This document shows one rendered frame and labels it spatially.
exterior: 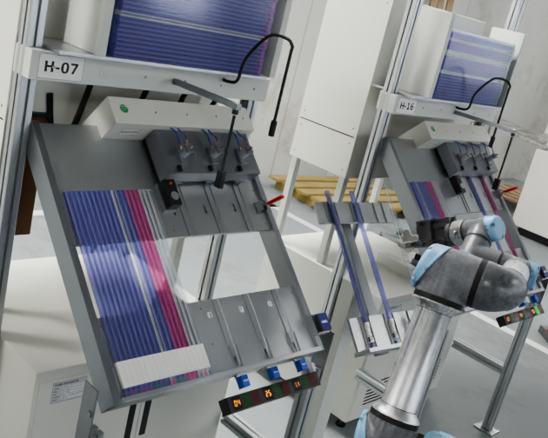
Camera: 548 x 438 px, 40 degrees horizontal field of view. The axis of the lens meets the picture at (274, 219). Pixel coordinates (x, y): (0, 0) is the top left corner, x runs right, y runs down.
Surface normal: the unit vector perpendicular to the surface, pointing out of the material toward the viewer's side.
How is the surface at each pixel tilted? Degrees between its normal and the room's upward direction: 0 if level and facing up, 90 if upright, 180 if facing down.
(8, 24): 90
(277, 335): 43
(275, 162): 90
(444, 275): 70
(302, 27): 90
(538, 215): 90
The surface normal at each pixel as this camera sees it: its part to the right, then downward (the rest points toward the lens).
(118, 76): 0.69, 0.36
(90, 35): -0.69, 0.04
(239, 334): 0.64, -0.43
